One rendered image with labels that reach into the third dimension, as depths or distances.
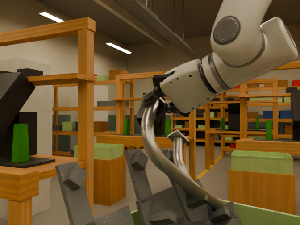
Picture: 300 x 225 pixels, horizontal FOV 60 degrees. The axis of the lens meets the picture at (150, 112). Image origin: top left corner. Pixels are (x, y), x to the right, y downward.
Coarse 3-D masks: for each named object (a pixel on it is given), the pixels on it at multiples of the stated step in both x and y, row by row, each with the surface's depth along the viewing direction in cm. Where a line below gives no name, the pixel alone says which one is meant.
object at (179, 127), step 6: (216, 96) 1011; (198, 108) 1039; (204, 108) 1029; (210, 108) 1020; (216, 108) 1011; (246, 108) 970; (174, 114) 1129; (204, 114) 1037; (210, 114) 1026; (246, 114) 970; (174, 120) 1129; (174, 126) 1129; (180, 126) 1077; (186, 126) 1071; (198, 126) 1047; (204, 126) 1037; (198, 138) 1077; (204, 138) 1077; (216, 138) 1019; (228, 138) 998
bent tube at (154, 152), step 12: (144, 96) 65; (156, 108) 62; (144, 120) 58; (144, 132) 57; (144, 144) 57; (156, 144) 57; (156, 156) 56; (168, 168) 57; (180, 180) 60; (192, 180) 62; (192, 192) 62; (204, 192) 64
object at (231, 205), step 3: (231, 201) 80; (228, 204) 80; (231, 204) 79; (231, 207) 78; (234, 207) 78; (231, 210) 78; (234, 210) 77; (231, 213) 77; (234, 213) 76; (231, 216) 77; (234, 216) 76; (225, 219) 77
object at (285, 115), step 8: (280, 80) 717; (296, 80) 698; (232, 88) 762; (248, 88) 744; (256, 88) 731; (264, 88) 723; (272, 88) 714; (280, 88) 706; (224, 96) 812; (232, 96) 768; (224, 104) 766; (248, 104) 739; (256, 104) 730; (264, 104) 722; (272, 104) 714; (280, 104) 706; (288, 104) 698; (224, 112) 811; (248, 112) 749; (256, 112) 741; (264, 112) 730; (272, 112) 721; (280, 112) 711; (288, 112) 704; (248, 120) 739; (264, 120) 722; (272, 120) 714; (280, 120) 706; (288, 120) 698; (264, 128) 730; (272, 128) 722; (288, 128) 708; (224, 136) 765; (232, 136) 756; (280, 136) 705; (288, 136) 698; (224, 144) 810; (232, 144) 766; (224, 152) 810
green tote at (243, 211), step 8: (224, 200) 83; (240, 208) 79; (248, 208) 77; (256, 208) 76; (264, 208) 75; (136, 216) 73; (184, 216) 91; (240, 216) 79; (248, 216) 77; (256, 216) 76; (264, 216) 74; (272, 216) 73; (280, 216) 72; (288, 216) 71; (296, 216) 70; (136, 224) 73; (248, 224) 77; (256, 224) 76; (264, 224) 74; (272, 224) 73; (280, 224) 72; (288, 224) 71; (296, 224) 69
